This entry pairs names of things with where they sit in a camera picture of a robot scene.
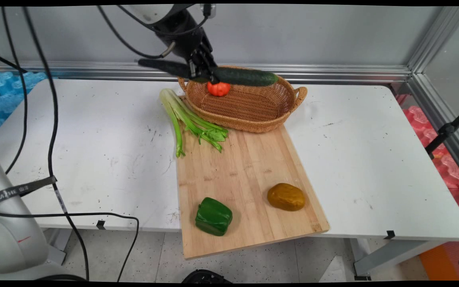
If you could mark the brown potato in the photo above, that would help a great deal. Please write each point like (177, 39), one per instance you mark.
(286, 197)

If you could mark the oval woven wicker basket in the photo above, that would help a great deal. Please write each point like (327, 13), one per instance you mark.
(249, 109)

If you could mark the orange floor panel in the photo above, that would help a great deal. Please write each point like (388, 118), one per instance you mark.
(442, 263)

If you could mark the green bell pepper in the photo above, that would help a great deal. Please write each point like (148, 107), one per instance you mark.
(213, 216)

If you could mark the upright aluminium frame post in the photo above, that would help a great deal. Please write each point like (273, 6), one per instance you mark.
(438, 38)

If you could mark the light wooden cutting board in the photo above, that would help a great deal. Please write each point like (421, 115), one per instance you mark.
(241, 179)

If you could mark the blue foam floor mat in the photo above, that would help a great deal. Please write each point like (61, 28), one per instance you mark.
(2, 95)

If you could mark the horizontal aluminium frame rail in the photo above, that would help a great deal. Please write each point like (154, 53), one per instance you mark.
(333, 71)

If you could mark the red foam floor mat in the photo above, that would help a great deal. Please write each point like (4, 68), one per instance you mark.
(448, 167)

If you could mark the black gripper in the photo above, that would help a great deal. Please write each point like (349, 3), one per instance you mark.
(183, 34)

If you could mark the black tripod stand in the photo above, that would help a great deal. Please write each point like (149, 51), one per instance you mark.
(446, 129)

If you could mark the round black floor object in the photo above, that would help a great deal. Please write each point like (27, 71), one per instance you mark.
(206, 276)

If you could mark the grey metal table leg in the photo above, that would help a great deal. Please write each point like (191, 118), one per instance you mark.
(393, 255)

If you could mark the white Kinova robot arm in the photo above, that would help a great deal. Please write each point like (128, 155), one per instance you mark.
(10, 239)

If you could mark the black tape piece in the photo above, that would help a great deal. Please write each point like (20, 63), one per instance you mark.
(101, 224)
(389, 234)

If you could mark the red orange tomato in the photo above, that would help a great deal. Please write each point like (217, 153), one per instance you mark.
(218, 89)

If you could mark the sloping aluminium frame rail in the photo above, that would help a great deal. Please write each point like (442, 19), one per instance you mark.
(440, 115)

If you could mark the long dark green cucumber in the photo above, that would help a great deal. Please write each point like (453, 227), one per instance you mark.
(249, 76)

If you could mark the pale green celery bunch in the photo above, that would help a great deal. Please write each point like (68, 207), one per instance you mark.
(181, 113)

